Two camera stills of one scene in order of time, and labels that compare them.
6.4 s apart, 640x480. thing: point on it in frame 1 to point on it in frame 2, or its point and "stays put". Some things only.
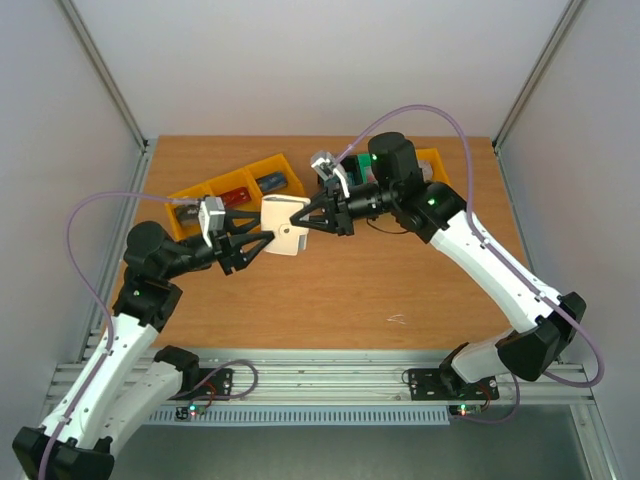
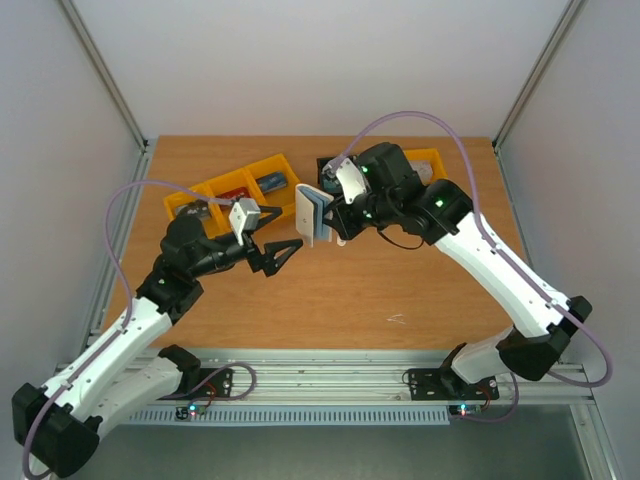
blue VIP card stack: [271, 181] stays put
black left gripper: [226, 254] to [268, 261]
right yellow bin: [439, 172] stays put
